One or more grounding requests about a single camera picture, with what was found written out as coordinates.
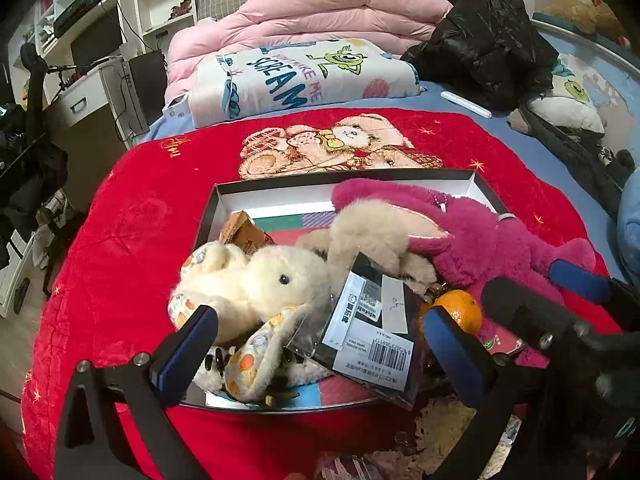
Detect cream plush bunny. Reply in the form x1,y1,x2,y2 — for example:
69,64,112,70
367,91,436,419
167,241,333,403

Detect pink lace scrunchie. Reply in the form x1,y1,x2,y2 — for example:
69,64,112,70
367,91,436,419
315,452,401,480

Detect magenta plush toy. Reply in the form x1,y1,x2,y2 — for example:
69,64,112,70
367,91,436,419
331,178,598,361

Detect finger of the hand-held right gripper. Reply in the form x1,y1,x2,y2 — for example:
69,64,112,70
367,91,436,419
547,259,640,321
481,276,597,356

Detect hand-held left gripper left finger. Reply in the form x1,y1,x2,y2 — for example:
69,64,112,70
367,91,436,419
52,304,219,480

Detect white stick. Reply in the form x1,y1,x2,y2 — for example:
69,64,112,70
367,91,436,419
440,92,493,118

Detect black monitor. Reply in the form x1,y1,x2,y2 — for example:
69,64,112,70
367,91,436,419
70,10,126,68

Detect pink quilt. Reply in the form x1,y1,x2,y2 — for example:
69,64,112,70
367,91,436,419
165,0,453,101

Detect blue fleece garment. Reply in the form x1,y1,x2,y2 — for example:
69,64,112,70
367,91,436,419
616,167,640,281

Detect black packet with white labels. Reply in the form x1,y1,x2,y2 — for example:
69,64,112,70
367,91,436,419
287,252,436,408

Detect orange tangerine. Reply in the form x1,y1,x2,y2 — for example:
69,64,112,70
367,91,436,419
420,289,483,336

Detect beige plush toy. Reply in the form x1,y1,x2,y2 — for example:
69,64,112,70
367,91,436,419
295,199,451,291

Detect black printer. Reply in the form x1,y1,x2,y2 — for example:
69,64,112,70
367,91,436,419
52,0,118,38

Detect black computer tower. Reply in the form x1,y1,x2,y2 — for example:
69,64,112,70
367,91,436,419
127,50,168,128

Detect cream lace scrunchie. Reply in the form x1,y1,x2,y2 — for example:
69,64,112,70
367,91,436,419
415,395,476,476

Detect small white device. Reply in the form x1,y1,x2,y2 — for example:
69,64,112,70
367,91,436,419
162,92,193,120

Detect gold snack packet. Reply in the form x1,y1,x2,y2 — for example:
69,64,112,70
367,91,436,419
218,210,276,256

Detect brown plush toy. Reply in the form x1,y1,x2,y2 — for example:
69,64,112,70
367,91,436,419
542,0,631,46

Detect dark clothes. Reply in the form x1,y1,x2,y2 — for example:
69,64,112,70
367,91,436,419
507,95,636,216

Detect white desk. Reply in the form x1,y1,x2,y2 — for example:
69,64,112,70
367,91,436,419
47,55,151,146

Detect black office chair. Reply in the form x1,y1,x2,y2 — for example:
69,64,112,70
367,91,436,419
0,42,86,301

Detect black puffer jacket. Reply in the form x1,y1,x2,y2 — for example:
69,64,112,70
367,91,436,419
400,0,560,111

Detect white cartoon printed blanket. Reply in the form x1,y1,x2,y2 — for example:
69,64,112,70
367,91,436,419
192,37,421,128

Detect blue bedsheet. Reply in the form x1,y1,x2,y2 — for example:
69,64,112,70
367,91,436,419
147,25,640,281

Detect cartoon printed pillow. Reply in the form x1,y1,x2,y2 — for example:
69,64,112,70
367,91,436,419
525,57,606,133

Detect shallow black box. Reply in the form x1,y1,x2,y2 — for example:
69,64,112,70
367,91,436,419
177,169,511,413

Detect red bear printed blanket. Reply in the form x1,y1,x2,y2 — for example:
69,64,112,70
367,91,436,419
20,107,626,480

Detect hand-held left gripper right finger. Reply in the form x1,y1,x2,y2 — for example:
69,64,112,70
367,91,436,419
422,304,551,480

